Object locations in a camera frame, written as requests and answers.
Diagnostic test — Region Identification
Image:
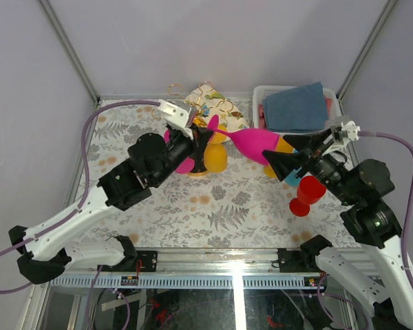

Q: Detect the gold wine glass rack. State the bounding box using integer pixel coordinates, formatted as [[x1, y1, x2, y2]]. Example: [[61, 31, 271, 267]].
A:
[[150, 81, 235, 178]]

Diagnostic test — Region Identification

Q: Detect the dinosaur print cloth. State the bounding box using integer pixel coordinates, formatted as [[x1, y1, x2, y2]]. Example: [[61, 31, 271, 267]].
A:
[[184, 84, 249, 132]]

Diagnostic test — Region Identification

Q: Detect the teal wine glass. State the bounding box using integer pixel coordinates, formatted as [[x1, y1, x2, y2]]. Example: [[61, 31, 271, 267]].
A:
[[284, 173, 301, 188]]

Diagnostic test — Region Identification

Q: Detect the yellow wine glass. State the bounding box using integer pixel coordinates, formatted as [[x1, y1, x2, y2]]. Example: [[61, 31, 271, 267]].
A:
[[264, 137, 295, 178], [204, 133, 228, 173]]

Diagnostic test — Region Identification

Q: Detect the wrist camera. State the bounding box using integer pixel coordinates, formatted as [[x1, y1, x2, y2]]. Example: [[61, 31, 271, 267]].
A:
[[325, 115, 361, 153], [157, 100, 197, 140]]

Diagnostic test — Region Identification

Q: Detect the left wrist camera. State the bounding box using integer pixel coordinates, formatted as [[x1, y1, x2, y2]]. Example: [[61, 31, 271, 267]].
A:
[[157, 100, 197, 140]]

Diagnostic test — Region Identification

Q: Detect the pink folded cloth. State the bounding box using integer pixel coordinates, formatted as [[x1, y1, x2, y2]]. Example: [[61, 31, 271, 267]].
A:
[[257, 104, 266, 129]]

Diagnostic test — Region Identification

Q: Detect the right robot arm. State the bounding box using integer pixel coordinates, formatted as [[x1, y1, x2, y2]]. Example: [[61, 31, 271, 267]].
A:
[[262, 129, 413, 329]]

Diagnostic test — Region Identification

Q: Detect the magenta wine glass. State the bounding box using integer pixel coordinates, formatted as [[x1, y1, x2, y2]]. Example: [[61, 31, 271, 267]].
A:
[[163, 130, 195, 174], [207, 115, 280, 166]]

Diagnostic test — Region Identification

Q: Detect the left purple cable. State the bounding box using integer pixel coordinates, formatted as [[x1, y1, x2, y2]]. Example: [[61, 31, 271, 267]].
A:
[[0, 99, 161, 295]]

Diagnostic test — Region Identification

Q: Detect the red wine glass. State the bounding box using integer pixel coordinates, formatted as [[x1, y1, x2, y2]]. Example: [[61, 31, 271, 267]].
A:
[[289, 175, 326, 217]]

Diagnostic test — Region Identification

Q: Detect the purple cable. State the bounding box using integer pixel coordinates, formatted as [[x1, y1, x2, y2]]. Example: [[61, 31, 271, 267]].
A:
[[357, 130, 413, 312], [0, 99, 161, 295]]

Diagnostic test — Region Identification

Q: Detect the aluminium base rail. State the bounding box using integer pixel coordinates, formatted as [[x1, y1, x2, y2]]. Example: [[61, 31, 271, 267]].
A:
[[41, 247, 407, 276]]

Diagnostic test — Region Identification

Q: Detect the blue folded towel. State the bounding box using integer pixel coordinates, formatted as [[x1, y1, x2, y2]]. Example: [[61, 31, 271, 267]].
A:
[[262, 82, 329, 133]]

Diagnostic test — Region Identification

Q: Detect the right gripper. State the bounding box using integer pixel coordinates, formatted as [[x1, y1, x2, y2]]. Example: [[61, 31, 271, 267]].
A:
[[262, 126, 359, 205]]

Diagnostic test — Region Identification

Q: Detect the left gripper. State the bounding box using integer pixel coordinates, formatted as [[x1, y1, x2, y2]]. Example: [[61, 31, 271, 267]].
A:
[[153, 123, 213, 186]]

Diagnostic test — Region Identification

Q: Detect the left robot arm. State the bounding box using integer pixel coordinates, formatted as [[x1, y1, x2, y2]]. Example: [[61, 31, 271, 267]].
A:
[[8, 125, 213, 285]]

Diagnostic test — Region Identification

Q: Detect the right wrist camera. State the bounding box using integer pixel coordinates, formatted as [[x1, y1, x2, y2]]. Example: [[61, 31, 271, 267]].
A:
[[325, 115, 361, 153]]

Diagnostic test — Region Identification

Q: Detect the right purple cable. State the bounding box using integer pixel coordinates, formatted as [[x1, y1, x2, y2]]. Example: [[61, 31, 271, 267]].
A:
[[357, 130, 413, 312]]

